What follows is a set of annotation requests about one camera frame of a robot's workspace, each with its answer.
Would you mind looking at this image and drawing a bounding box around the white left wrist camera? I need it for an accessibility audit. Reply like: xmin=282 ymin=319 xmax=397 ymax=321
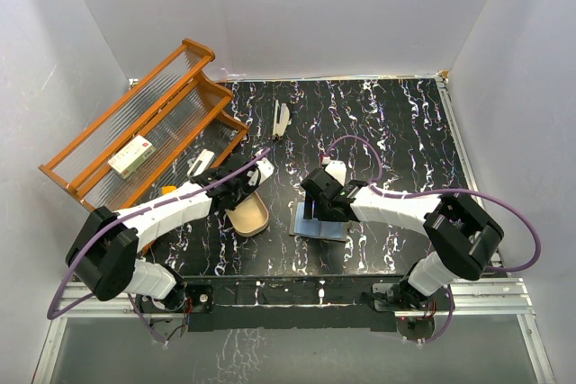
xmin=250 ymin=157 xmax=275 ymax=185

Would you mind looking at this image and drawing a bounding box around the white box on rack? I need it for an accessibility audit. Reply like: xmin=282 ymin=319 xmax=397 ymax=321
xmin=108 ymin=135 xmax=156 ymax=179

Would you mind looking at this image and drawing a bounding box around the orange wooden rack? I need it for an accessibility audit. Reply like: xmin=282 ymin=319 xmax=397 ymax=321
xmin=39 ymin=39 xmax=248 ymax=210

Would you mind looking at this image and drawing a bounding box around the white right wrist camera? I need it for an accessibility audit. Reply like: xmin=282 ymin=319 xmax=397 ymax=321
xmin=320 ymin=156 xmax=347 ymax=186

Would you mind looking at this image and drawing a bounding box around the aluminium frame rail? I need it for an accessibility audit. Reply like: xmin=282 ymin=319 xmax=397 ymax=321
xmin=395 ymin=278 xmax=535 ymax=316

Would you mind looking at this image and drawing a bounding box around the white stapler near rack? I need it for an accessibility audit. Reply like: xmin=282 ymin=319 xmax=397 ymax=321
xmin=186 ymin=148 xmax=215 ymax=178

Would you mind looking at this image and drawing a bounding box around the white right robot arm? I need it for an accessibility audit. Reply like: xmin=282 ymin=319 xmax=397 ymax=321
xmin=301 ymin=168 xmax=504 ymax=309

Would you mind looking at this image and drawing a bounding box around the white stapler on table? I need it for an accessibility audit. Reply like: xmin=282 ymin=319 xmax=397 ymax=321
xmin=272 ymin=100 xmax=291 ymax=140

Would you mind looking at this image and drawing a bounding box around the beige oval plastic tray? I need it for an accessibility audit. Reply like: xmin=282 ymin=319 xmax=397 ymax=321
xmin=226 ymin=192 xmax=269 ymax=237

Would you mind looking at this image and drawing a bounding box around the black right arm base motor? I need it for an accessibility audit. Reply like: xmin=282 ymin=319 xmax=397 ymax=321
xmin=359 ymin=281 xmax=450 ymax=332

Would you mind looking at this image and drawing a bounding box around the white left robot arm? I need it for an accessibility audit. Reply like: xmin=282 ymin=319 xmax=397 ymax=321
xmin=66 ymin=158 xmax=275 ymax=311

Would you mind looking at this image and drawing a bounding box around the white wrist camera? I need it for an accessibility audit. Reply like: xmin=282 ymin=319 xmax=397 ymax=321
xmin=250 ymin=157 xmax=275 ymax=185
xmin=320 ymin=156 xmax=347 ymax=186

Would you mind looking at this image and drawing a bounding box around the orange yellow small object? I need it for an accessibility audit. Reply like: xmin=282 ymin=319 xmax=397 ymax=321
xmin=161 ymin=185 xmax=176 ymax=195

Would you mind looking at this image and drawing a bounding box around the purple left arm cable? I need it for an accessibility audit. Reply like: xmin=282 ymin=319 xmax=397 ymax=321
xmin=46 ymin=146 xmax=273 ymax=343

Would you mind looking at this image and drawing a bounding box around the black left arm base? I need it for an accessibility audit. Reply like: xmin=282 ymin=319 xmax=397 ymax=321
xmin=132 ymin=283 xmax=214 ymax=348

